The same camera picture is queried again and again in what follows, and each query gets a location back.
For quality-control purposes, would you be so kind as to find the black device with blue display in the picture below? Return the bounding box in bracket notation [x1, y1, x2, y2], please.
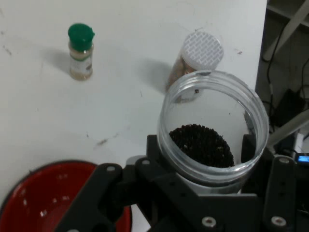
[293, 149, 309, 167]

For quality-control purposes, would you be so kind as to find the clear jar of black seeds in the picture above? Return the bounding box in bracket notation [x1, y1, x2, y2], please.
[157, 70, 270, 194]

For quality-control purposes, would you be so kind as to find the white-lidded jar of nuts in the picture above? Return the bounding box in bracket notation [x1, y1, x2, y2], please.
[165, 32, 225, 104]

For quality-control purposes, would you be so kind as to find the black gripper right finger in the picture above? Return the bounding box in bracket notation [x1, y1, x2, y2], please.
[241, 134, 298, 232]

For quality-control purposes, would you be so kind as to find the thin black cable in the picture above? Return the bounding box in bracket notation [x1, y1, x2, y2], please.
[299, 57, 309, 97]
[266, 23, 290, 116]

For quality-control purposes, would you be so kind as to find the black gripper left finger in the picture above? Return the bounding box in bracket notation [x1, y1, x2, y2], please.
[52, 134, 225, 232]

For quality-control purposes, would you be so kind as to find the red bowl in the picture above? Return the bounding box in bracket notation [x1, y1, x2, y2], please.
[0, 159, 132, 232]

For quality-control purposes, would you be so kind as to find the black power adapter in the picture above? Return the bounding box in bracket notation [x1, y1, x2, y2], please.
[274, 88, 306, 128]

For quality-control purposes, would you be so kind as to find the small green-capped spice bottle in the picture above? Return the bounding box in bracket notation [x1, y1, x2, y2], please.
[67, 23, 95, 82]

